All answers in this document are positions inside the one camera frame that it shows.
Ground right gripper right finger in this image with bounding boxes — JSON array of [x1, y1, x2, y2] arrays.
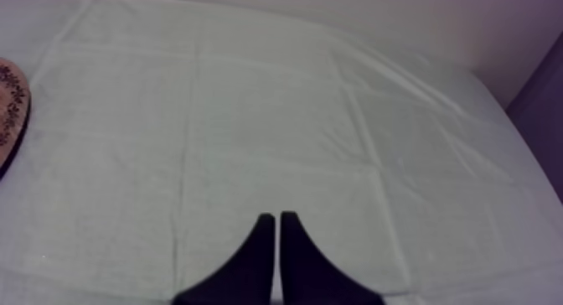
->
[[280, 210, 386, 305]]

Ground round wooden board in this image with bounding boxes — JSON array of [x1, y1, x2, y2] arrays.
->
[[0, 57, 32, 179]]

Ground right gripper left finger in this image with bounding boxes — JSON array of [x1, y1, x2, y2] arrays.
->
[[172, 212, 276, 305]]

